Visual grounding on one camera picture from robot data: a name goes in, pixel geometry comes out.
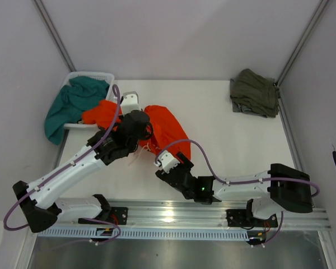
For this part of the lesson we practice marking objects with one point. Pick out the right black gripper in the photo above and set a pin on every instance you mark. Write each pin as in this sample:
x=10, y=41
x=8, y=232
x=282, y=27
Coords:
x=187, y=165

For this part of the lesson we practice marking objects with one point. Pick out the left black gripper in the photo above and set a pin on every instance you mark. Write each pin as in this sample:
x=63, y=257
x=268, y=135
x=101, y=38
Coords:
x=146, y=134

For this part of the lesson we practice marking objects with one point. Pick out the orange shorts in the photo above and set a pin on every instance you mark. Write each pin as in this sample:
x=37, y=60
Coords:
x=166, y=128

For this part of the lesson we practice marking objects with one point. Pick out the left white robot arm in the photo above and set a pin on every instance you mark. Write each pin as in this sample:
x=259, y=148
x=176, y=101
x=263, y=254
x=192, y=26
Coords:
x=41, y=200

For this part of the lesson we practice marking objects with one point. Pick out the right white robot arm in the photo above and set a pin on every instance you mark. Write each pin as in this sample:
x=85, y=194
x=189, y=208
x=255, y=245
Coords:
x=280, y=188

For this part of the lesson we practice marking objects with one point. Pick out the teal shorts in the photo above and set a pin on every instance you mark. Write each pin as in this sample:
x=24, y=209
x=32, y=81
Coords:
x=53, y=125

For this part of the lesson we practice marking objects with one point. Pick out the grey folded shorts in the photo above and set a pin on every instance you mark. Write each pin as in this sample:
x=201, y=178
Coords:
x=241, y=108

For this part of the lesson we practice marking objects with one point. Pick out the olive green folded shorts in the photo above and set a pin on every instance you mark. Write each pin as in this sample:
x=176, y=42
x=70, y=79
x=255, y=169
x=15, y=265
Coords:
x=257, y=92

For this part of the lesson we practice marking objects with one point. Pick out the white plastic basket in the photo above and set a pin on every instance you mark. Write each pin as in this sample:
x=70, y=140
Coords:
x=82, y=91

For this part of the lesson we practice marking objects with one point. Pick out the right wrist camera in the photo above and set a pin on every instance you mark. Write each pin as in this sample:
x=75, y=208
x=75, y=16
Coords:
x=167, y=161

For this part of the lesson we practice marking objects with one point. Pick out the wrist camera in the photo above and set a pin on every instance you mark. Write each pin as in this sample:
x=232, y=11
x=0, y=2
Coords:
x=130, y=102
x=167, y=161

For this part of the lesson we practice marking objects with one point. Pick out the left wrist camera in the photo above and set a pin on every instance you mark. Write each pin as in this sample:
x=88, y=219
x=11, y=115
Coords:
x=130, y=102

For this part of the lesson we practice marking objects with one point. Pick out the aluminium mounting rail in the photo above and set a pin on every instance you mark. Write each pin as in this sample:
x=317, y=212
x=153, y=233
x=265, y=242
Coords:
x=190, y=215

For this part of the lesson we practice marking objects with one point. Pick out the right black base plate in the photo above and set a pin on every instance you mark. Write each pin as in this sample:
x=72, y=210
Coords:
x=238, y=218

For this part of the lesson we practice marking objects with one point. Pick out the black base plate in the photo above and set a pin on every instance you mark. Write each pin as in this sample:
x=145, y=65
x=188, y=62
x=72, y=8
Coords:
x=116, y=215
x=238, y=218

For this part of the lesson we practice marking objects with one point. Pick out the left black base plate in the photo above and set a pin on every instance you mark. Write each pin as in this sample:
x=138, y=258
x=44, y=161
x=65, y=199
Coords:
x=116, y=215

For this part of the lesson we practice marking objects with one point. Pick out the white slotted cable duct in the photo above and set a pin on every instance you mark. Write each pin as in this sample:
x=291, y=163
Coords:
x=143, y=233

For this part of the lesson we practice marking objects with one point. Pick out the left corner aluminium post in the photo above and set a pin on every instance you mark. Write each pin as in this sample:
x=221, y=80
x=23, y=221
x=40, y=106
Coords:
x=54, y=34

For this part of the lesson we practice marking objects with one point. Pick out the corner aluminium post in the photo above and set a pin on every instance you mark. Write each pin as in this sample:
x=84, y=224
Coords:
x=309, y=29
x=54, y=34

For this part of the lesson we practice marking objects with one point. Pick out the right corner aluminium post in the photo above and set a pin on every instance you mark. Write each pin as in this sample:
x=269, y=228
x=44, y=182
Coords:
x=309, y=29

